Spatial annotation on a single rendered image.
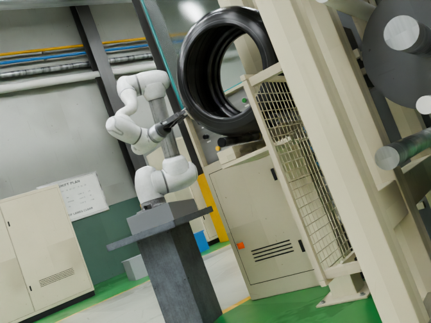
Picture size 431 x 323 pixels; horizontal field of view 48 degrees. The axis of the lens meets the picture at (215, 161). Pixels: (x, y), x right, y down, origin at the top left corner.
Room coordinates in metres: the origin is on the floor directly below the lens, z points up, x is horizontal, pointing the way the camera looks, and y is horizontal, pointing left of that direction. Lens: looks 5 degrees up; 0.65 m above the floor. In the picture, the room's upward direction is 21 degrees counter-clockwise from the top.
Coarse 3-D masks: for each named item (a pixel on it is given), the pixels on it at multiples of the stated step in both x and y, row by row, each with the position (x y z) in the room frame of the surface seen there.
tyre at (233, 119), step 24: (216, 24) 2.07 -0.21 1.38; (240, 24) 2.01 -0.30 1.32; (192, 48) 2.17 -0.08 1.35; (216, 48) 2.40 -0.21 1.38; (264, 48) 1.98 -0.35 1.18; (192, 72) 2.37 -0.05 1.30; (216, 72) 2.43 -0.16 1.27; (192, 96) 2.22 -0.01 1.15; (216, 96) 2.46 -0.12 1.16; (264, 96) 2.02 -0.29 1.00; (288, 96) 2.08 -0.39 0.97; (216, 120) 2.16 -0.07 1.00; (240, 120) 2.11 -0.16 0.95
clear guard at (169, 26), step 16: (144, 0) 3.14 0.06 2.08; (160, 0) 3.08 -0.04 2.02; (176, 0) 3.02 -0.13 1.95; (192, 0) 2.96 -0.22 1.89; (208, 0) 2.90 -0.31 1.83; (160, 16) 3.10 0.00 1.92; (176, 16) 3.04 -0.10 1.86; (192, 16) 2.98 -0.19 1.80; (160, 32) 3.13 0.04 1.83; (176, 32) 3.06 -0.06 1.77; (160, 48) 3.15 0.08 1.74; (176, 48) 3.09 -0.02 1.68; (176, 64) 3.11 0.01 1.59; (224, 64) 2.93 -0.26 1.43; (240, 64) 2.88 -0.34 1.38; (176, 80) 3.14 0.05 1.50; (224, 80) 2.95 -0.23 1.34; (240, 80) 2.90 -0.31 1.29
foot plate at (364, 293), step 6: (366, 288) 2.42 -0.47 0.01; (330, 294) 2.56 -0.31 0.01; (354, 294) 2.40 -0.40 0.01; (360, 294) 2.34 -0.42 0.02; (366, 294) 2.33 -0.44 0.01; (324, 300) 2.50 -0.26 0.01; (330, 300) 2.45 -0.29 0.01; (336, 300) 2.42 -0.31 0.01; (342, 300) 2.38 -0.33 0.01; (348, 300) 2.35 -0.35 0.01; (354, 300) 2.33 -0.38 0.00; (318, 306) 2.44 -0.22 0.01; (324, 306) 2.42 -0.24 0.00
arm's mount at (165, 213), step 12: (168, 204) 2.83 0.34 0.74; (180, 204) 2.94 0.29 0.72; (192, 204) 3.07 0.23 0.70; (132, 216) 2.94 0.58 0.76; (144, 216) 2.90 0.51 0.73; (156, 216) 2.87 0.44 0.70; (168, 216) 2.84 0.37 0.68; (180, 216) 2.90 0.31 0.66; (132, 228) 2.95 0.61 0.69; (144, 228) 2.91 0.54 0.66
